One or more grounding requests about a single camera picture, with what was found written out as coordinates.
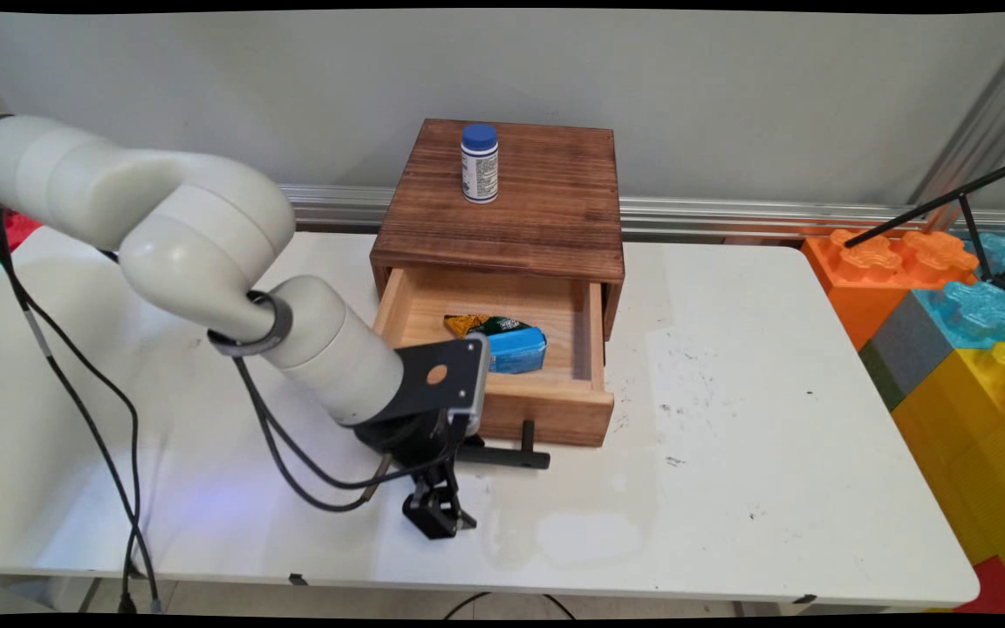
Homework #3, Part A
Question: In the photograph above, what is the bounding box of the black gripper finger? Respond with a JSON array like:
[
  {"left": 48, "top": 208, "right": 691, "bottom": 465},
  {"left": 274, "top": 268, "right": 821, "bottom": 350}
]
[
  {"left": 402, "top": 475, "right": 461, "bottom": 541},
  {"left": 434, "top": 467, "right": 479, "bottom": 531}
]

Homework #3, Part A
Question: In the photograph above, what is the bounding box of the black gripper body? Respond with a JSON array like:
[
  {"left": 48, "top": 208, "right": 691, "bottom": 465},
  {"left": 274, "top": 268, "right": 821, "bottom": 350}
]
[{"left": 353, "top": 410, "right": 475, "bottom": 478}]

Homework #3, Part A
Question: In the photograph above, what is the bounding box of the black bar drawer handle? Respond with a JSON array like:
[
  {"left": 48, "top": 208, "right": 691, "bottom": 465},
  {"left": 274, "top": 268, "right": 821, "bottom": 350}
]
[{"left": 455, "top": 420, "right": 552, "bottom": 471}]

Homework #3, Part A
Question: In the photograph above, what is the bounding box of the light wooden drawer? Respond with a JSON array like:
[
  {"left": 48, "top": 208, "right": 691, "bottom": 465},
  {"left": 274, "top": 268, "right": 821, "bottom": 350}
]
[{"left": 372, "top": 266, "right": 616, "bottom": 448}]

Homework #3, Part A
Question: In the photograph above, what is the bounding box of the green and yellow snack packet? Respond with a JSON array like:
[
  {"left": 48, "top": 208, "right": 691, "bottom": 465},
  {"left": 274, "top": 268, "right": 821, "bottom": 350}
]
[{"left": 442, "top": 313, "right": 533, "bottom": 340}]

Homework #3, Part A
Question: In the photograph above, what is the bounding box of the blue snack packet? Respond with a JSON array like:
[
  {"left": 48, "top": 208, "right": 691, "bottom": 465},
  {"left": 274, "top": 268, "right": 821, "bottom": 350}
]
[{"left": 486, "top": 326, "right": 550, "bottom": 376}]

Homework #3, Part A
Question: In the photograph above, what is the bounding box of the dark wooden drawer cabinet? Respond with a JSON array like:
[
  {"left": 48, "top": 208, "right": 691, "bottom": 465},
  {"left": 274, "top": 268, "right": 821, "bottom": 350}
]
[{"left": 369, "top": 119, "right": 626, "bottom": 342}]

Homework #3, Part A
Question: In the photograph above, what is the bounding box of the white bottle with blue cap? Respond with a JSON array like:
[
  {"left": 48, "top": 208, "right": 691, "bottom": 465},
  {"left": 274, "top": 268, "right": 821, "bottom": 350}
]
[{"left": 460, "top": 123, "right": 501, "bottom": 205}]

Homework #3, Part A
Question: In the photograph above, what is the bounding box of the giant orange building block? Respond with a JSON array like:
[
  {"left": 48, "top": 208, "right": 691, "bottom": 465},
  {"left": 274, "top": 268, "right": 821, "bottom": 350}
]
[{"left": 802, "top": 228, "right": 980, "bottom": 352}]

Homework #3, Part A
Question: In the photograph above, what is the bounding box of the red plastic toy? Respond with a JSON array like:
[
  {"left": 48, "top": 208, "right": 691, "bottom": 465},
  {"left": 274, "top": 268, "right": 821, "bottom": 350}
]
[{"left": 0, "top": 208, "right": 43, "bottom": 266}]

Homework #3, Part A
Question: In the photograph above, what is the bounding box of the giant grey building block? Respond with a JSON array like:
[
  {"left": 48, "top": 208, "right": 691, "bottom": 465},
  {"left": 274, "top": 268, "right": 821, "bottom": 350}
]
[{"left": 858, "top": 291, "right": 957, "bottom": 413}]

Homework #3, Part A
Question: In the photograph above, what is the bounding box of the giant yellow building block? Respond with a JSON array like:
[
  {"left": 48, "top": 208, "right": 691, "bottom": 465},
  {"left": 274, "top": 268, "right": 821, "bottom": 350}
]
[{"left": 890, "top": 342, "right": 1005, "bottom": 613}]

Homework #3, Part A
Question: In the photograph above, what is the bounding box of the giant red building block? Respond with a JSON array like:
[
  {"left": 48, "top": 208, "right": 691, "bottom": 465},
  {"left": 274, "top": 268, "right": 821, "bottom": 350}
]
[{"left": 954, "top": 555, "right": 1005, "bottom": 617}]

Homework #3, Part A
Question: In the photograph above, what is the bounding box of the giant translucent blue building block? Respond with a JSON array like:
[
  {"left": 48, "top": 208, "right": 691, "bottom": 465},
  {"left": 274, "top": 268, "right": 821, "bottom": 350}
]
[
  {"left": 963, "top": 230, "right": 1005, "bottom": 290},
  {"left": 913, "top": 279, "right": 1005, "bottom": 350}
]

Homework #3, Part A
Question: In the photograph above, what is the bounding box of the black tripod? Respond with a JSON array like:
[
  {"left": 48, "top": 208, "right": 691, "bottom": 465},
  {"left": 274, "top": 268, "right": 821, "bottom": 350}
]
[{"left": 843, "top": 152, "right": 1005, "bottom": 298}]

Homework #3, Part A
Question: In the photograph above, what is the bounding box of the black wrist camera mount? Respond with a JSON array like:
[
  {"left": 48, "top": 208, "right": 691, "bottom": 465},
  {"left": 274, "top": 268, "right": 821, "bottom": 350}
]
[{"left": 378, "top": 333, "right": 493, "bottom": 429}]

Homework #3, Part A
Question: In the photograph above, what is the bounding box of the black cable under table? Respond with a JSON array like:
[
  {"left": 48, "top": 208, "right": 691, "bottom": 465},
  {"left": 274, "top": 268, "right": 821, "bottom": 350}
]
[{"left": 441, "top": 592, "right": 578, "bottom": 621}]

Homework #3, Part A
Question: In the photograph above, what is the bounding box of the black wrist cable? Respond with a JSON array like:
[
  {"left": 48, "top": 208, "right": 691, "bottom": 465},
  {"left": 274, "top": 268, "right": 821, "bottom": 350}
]
[{"left": 230, "top": 353, "right": 455, "bottom": 514}]

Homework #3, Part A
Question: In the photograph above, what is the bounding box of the long black arm cable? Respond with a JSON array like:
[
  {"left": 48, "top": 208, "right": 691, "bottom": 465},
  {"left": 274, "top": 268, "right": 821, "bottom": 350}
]
[{"left": 0, "top": 206, "right": 163, "bottom": 615}]

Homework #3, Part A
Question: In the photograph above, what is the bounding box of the aluminium rail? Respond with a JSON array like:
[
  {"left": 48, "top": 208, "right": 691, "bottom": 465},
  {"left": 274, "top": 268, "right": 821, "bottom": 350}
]
[{"left": 279, "top": 184, "right": 1005, "bottom": 242}]

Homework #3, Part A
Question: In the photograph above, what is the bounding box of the aluminium frame post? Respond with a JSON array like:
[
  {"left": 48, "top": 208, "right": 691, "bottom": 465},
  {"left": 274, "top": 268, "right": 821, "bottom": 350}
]
[{"left": 907, "top": 16, "right": 1005, "bottom": 233}]

